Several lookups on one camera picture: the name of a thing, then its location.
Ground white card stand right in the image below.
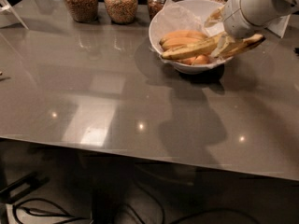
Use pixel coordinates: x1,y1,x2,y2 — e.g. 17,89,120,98
267,15,291,38

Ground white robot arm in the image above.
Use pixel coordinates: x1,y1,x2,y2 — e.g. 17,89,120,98
205,0,299,57

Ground yellow banana right side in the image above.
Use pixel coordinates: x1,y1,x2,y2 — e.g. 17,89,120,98
221,34,265,58

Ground black cable on floor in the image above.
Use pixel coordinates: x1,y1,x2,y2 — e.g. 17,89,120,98
11,197,92,224

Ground orange banana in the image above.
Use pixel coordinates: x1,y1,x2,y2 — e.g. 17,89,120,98
178,55,210,65
159,30,207,45
161,37,197,51

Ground black floor bracket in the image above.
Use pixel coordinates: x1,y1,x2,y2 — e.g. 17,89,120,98
0,172,50,204

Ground long yellow banana front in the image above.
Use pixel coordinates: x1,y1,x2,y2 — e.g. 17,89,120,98
161,32,225,60

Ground orange banana top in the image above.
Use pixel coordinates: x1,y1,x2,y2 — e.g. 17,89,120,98
159,30,207,45

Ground white stand left edge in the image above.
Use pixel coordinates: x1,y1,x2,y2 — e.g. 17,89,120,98
0,0,28,29

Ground orange banana bottom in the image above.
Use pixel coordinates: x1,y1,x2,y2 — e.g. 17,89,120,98
178,55,210,65

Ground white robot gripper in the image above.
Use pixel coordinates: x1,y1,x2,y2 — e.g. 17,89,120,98
204,0,264,58

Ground white ceramic bowl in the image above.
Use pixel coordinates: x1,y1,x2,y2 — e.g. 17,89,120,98
148,0,248,76

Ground glass jar of grains left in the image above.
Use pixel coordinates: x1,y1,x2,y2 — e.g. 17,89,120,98
64,0,98,22

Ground clear plastic bag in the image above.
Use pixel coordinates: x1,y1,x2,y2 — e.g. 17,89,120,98
150,0,225,63

